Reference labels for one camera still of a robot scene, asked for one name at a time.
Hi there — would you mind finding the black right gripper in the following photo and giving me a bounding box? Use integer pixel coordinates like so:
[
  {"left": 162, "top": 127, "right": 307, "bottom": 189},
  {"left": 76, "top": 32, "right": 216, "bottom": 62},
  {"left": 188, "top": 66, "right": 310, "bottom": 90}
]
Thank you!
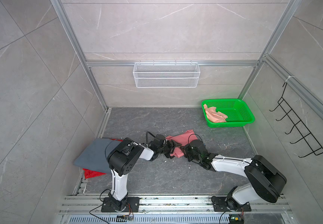
[{"left": 179, "top": 143, "right": 202, "bottom": 163}]

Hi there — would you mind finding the pink-red t-shirt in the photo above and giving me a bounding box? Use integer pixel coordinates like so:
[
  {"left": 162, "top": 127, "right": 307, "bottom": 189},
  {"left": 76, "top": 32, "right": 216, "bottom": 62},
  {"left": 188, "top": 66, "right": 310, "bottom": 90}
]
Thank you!
[{"left": 166, "top": 129, "right": 198, "bottom": 158}]

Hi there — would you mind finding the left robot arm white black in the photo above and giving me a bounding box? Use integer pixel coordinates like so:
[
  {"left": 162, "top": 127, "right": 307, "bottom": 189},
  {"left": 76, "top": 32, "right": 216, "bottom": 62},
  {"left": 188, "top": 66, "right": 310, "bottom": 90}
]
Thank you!
[{"left": 107, "top": 132, "right": 182, "bottom": 210}]

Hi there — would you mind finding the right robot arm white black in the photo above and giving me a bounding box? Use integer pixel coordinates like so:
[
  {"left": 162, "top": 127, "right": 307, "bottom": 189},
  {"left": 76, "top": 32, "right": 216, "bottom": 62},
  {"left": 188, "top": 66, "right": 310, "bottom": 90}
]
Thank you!
[{"left": 181, "top": 140, "right": 287, "bottom": 211}]

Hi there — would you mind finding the light peach t-shirt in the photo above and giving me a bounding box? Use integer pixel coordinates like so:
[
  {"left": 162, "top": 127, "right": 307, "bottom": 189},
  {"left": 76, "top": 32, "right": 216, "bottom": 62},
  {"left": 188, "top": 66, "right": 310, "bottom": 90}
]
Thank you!
[{"left": 203, "top": 104, "right": 228, "bottom": 123}]

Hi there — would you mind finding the green plastic laundry basket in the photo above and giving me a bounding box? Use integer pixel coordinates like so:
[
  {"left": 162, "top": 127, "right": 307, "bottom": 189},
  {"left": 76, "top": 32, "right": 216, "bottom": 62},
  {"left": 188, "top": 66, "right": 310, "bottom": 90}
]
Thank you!
[{"left": 202, "top": 99, "right": 255, "bottom": 128}]

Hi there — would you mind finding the folded grey t-shirt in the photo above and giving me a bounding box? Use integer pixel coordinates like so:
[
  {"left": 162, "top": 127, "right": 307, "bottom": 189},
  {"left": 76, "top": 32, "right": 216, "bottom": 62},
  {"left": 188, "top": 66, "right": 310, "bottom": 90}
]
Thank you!
[{"left": 73, "top": 137, "right": 123, "bottom": 174}]

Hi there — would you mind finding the folded red t-shirt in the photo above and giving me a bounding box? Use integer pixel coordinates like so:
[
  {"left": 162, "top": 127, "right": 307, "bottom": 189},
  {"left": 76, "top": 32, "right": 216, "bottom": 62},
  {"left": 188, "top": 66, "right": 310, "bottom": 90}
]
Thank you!
[{"left": 82, "top": 138, "right": 123, "bottom": 180}]

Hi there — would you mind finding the black corrugated cable hose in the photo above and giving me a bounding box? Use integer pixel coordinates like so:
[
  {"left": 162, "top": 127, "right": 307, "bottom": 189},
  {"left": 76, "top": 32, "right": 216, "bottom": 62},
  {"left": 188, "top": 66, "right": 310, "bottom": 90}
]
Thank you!
[{"left": 146, "top": 131, "right": 158, "bottom": 145}]

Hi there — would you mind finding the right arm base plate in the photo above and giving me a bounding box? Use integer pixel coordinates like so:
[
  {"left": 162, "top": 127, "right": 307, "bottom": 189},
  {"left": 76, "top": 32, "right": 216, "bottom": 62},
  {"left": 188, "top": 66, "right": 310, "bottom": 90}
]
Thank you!
[{"left": 211, "top": 196, "right": 252, "bottom": 212}]

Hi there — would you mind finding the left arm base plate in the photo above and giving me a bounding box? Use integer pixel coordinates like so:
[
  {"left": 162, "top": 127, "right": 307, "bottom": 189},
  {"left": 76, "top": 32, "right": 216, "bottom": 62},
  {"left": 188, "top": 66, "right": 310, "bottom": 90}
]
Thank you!
[{"left": 101, "top": 196, "right": 140, "bottom": 212}]

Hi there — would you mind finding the white wire mesh shelf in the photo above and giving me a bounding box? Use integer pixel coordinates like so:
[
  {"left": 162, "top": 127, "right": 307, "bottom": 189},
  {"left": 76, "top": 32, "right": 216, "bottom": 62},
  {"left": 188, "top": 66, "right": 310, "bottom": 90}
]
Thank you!
[{"left": 133, "top": 62, "right": 201, "bottom": 88}]

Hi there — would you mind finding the aluminium mounting rail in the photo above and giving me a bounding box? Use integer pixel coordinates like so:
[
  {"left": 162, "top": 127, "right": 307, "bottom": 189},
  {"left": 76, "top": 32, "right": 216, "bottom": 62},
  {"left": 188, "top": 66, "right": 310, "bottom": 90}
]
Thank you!
[{"left": 57, "top": 195, "right": 292, "bottom": 215}]

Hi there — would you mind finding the black wire hook rack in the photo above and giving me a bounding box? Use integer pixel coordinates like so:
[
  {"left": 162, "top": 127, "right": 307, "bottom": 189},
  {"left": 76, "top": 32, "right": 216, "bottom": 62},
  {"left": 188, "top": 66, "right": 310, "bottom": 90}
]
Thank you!
[{"left": 269, "top": 82, "right": 323, "bottom": 158}]

